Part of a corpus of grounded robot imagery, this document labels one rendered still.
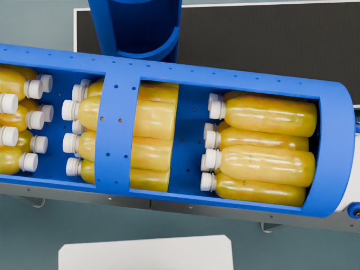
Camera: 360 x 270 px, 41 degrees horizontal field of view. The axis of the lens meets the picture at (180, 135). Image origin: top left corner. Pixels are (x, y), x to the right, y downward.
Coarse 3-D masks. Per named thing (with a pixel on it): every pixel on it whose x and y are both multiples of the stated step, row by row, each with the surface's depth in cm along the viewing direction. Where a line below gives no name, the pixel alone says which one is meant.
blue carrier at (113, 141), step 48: (0, 48) 92; (48, 96) 112; (192, 96) 110; (336, 96) 90; (48, 144) 111; (96, 144) 86; (192, 144) 113; (336, 144) 86; (96, 192) 96; (144, 192) 93; (192, 192) 105; (336, 192) 88
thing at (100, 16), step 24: (96, 0) 127; (120, 0) 121; (144, 0) 121; (168, 0) 164; (96, 24) 145; (120, 24) 185; (144, 24) 190; (168, 24) 179; (120, 48) 203; (144, 48) 205; (168, 48) 158
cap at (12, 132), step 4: (8, 128) 95; (12, 128) 95; (16, 128) 96; (4, 132) 94; (8, 132) 94; (12, 132) 94; (16, 132) 96; (4, 136) 94; (8, 136) 94; (12, 136) 94; (16, 136) 96; (4, 140) 94; (8, 140) 94; (12, 140) 94; (16, 140) 97; (4, 144) 95; (8, 144) 95; (12, 144) 95
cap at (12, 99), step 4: (4, 96) 91; (8, 96) 91; (12, 96) 91; (16, 96) 92; (4, 100) 90; (8, 100) 90; (12, 100) 91; (16, 100) 93; (4, 104) 91; (8, 104) 90; (12, 104) 91; (16, 104) 93; (4, 108) 91; (8, 108) 91; (12, 108) 91; (16, 108) 93; (8, 112) 92; (12, 112) 92
